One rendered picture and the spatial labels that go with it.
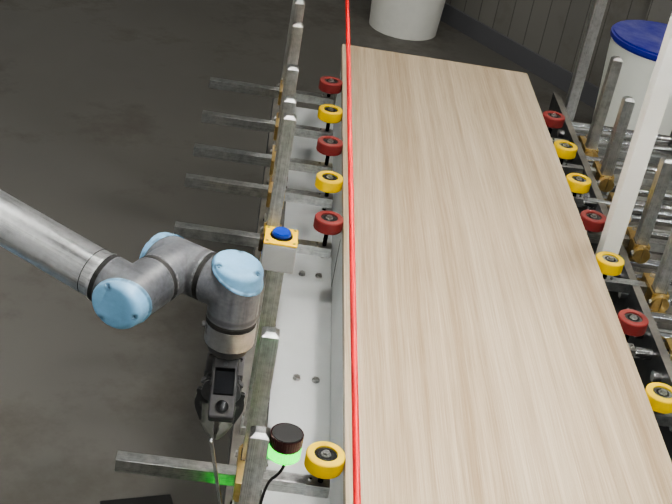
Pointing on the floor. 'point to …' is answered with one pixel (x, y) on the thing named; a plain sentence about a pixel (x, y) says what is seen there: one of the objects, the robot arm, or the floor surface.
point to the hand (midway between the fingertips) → (214, 436)
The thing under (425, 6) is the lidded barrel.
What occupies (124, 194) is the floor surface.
